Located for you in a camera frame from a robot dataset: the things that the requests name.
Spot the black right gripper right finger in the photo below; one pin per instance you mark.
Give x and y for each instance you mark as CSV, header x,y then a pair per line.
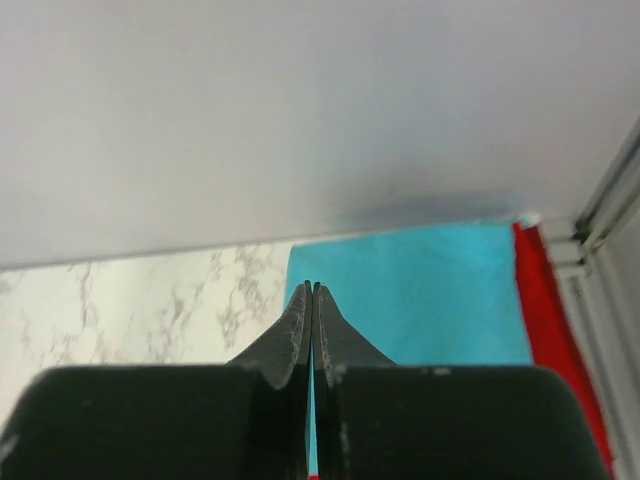
x,y
376,419

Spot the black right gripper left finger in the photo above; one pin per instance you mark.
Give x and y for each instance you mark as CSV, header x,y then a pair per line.
x,y
244,419

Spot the teal t shirt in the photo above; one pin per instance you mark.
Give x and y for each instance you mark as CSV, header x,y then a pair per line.
x,y
439,295

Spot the folded red t shirt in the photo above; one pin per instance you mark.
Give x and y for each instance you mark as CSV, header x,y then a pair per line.
x,y
552,342

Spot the right aluminium corner post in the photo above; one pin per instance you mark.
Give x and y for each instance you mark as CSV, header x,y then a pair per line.
x,y
596,263

